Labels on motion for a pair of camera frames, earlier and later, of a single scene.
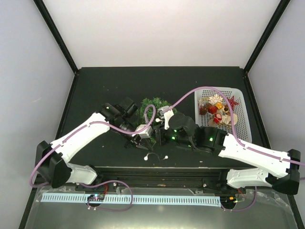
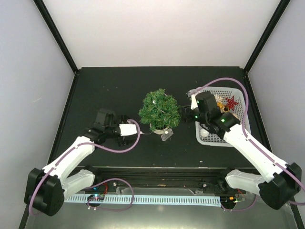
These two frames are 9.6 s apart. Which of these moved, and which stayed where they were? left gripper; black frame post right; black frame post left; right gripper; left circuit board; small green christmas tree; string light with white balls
Moved: right gripper; string light with white balls; small green christmas tree; left gripper
Stayed: left circuit board; black frame post right; black frame post left
